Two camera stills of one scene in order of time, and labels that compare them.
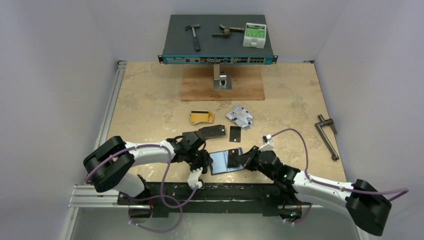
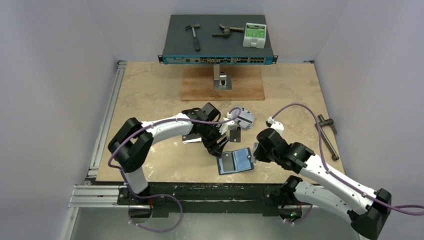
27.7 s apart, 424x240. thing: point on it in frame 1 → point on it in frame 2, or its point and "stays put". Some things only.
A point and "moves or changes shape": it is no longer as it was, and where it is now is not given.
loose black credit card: [235, 134] stays put
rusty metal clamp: [227, 30] stays put
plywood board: [198, 84] stays put
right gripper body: [251, 159] → [260, 152]
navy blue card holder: [220, 162] moves or changes shape
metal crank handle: [320, 127] stays put
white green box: [255, 35] stays put
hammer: [196, 43] stays put
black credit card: [232, 154] moves or changes shape
